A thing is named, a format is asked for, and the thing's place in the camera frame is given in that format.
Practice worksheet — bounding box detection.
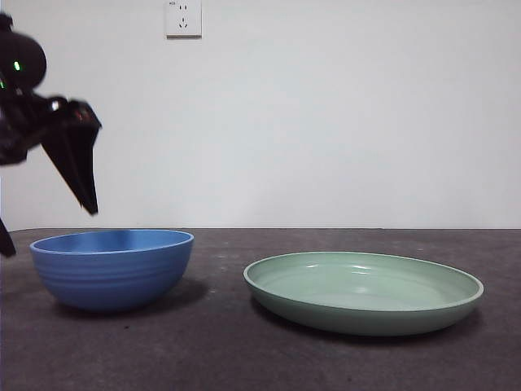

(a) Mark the white wall socket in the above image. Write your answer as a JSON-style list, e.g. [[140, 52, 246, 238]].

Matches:
[[165, 0, 204, 41]]

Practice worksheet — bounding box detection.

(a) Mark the green round plate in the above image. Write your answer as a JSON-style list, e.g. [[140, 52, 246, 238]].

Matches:
[[243, 251, 485, 337]]

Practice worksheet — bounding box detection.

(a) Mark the blue ribbed bowl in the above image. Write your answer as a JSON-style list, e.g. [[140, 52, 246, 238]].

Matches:
[[29, 229, 195, 314]]

